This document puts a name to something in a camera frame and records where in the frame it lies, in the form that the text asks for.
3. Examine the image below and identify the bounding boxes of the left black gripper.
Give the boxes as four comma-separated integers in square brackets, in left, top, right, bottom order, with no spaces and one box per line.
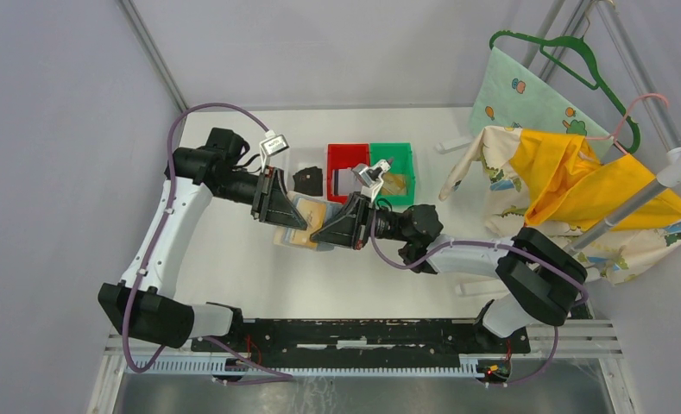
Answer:
[216,166,308,231]

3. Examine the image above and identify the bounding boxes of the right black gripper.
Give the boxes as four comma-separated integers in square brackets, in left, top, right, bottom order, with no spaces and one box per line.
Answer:
[310,192,411,250]

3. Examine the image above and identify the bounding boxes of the beige card holder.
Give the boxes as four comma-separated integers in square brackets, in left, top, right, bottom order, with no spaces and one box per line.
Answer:
[272,191,347,254]

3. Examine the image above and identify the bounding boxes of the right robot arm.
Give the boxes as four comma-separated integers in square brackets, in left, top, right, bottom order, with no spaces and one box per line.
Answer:
[310,192,588,352]

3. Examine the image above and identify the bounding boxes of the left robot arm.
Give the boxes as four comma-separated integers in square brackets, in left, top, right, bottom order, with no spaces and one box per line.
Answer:
[98,128,308,352]

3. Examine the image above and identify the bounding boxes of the black cards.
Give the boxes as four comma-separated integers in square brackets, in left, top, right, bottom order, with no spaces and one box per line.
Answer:
[292,166,324,198]

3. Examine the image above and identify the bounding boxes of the white cards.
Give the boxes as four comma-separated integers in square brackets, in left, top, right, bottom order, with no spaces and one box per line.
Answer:
[331,168,360,196]

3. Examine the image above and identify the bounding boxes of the gold card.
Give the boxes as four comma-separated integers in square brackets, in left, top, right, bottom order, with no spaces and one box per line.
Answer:
[381,172,408,196]

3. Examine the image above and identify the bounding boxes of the white plastic bin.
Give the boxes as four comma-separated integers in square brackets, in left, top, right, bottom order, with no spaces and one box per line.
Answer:
[286,147,327,198]

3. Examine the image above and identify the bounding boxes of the green plastic bin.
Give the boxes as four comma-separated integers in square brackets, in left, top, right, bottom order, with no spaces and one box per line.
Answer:
[369,142,416,206]

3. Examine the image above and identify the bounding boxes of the red plastic bin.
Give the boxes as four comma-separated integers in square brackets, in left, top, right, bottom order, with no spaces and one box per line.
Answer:
[325,143,370,204]

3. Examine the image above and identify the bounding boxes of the clear plastic box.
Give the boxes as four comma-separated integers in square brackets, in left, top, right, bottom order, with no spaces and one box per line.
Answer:
[434,136,473,154]

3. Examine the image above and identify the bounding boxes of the dinosaur print cloth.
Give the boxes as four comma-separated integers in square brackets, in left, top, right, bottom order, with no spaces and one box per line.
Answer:
[438,126,681,285]

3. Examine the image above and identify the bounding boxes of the green patterned cloth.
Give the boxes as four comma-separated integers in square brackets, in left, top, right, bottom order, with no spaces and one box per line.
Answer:
[468,47,612,157]

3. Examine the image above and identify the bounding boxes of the yellow cloth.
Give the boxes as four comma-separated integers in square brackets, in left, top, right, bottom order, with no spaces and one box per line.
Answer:
[509,129,655,230]

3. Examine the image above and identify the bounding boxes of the green clothes hanger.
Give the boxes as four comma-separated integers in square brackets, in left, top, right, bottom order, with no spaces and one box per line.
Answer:
[489,30,641,154]

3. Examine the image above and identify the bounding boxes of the pink clothes hanger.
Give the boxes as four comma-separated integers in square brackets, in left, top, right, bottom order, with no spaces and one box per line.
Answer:
[587,92,671,158]

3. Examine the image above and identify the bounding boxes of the metal rack pole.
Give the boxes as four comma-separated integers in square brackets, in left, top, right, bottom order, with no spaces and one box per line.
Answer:
[564,147,681,255]

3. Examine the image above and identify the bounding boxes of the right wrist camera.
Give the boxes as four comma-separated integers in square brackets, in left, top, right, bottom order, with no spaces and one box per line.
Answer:
[351,157,394,201]

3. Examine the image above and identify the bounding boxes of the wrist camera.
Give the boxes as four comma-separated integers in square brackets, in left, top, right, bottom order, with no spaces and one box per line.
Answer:
[259,129,289,172]
[351,157,394,201]

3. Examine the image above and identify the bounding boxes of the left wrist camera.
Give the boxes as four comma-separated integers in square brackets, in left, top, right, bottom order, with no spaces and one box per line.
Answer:
[259,129,289,172]

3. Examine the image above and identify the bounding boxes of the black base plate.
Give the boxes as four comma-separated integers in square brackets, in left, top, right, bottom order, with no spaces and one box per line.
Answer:
[221,318,531,369]

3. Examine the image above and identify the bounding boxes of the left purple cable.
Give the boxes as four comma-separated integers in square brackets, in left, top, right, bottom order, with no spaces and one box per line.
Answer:
[120,103,297,385]

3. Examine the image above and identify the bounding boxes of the purple cable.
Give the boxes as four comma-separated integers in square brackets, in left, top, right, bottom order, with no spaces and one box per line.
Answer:
[120,103,297,385]
[369,160,590,390]

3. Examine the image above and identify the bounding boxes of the white cable tray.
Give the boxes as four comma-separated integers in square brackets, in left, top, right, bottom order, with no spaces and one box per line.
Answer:
[123,354,482,380]

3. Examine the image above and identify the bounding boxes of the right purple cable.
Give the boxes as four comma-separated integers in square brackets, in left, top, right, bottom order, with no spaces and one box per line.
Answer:
[369,160,590,390]

